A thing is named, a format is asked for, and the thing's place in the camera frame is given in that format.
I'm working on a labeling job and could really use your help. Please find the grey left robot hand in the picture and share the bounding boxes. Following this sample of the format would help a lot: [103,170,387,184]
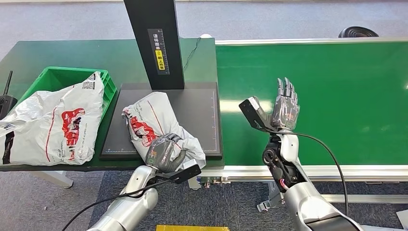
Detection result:
[145,133,188,174]

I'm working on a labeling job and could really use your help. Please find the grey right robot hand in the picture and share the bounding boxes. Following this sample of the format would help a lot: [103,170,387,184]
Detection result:
[271,77,301,131]

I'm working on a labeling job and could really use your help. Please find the white courier bag red print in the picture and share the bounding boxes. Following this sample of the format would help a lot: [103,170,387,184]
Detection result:
[121,91,207,169]

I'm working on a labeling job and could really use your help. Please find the green conveyor belt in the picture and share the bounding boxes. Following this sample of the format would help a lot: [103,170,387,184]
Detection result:
[191,37,408,214]

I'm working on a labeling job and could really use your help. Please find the black scanner platform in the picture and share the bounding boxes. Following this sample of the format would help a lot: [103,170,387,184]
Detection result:
[99,82,223,161]

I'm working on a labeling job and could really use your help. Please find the yellow flat object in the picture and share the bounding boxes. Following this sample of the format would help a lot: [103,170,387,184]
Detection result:
[155,224,230,231]

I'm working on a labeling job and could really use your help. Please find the dark blue floor mat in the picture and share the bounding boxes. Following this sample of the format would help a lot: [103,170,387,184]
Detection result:
[87,170,408,231]

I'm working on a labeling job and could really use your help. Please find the black ribbed round object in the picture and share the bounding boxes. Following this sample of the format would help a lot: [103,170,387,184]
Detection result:
[338,26,380,39]

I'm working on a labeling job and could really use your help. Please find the white table leg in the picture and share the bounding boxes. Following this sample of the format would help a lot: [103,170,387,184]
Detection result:
[29,170,74,189]

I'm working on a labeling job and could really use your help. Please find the black scanner column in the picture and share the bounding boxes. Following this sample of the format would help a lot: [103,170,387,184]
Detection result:
[123,0,186,90]

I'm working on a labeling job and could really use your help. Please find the large white courier bag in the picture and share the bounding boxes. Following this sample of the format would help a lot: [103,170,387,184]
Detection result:
[0,71,105,167]

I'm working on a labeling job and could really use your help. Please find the green plastic crate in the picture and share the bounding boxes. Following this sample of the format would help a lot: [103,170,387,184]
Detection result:
[17,66,117,126]

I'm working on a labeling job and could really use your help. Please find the pale flat sheet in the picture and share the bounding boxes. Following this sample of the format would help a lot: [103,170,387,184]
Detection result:
[396,209,408,231]

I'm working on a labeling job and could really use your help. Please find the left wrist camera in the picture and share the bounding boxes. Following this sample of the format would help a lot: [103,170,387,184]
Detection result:
[156,159,202,185]

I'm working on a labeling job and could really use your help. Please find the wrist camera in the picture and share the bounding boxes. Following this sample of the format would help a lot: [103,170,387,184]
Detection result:
[239,96,278,133]
[156,159,202,185]

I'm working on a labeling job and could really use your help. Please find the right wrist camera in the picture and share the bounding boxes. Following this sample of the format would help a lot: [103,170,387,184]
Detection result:
[239,96,278,133]

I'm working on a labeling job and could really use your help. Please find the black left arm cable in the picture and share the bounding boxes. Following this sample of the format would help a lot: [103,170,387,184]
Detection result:
[61,178,174,231]

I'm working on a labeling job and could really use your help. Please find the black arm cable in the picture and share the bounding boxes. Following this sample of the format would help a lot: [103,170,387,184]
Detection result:
[276,129,349,217]
[61,178,174,231]

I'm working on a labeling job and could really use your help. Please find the black scanner power cable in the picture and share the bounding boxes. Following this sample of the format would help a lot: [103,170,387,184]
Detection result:
[183,37,203,72]

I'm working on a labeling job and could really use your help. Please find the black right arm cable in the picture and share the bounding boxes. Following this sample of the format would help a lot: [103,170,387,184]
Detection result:
[276,129,349,217]

